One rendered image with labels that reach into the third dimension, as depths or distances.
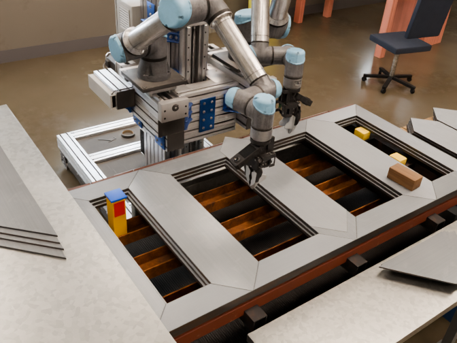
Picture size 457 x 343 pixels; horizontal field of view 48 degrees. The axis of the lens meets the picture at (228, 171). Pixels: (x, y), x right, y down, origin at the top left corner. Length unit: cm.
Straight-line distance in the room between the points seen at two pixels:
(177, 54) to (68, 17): 299
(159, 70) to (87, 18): 324
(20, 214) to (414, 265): 127
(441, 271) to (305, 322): 53
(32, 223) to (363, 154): 141
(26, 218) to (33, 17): 395
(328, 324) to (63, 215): 85
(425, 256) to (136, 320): 110
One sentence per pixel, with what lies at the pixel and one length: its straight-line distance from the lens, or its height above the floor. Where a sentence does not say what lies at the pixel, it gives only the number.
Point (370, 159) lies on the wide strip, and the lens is 228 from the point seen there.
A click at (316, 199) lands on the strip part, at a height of 85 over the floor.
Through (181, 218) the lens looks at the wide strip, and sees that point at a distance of 181.
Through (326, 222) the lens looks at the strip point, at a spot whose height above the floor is 85.
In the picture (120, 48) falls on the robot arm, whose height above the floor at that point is 122.
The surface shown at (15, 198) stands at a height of 107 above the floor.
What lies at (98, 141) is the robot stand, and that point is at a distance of 351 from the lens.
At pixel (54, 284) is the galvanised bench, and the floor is 105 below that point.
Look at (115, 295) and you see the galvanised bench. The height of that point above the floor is 105.
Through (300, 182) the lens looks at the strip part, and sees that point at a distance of 204.
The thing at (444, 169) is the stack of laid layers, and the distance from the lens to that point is 239.
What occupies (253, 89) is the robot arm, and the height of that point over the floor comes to 124.
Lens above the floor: 200
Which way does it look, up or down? 34 degrees down
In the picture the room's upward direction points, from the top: 4 degrees clockwise
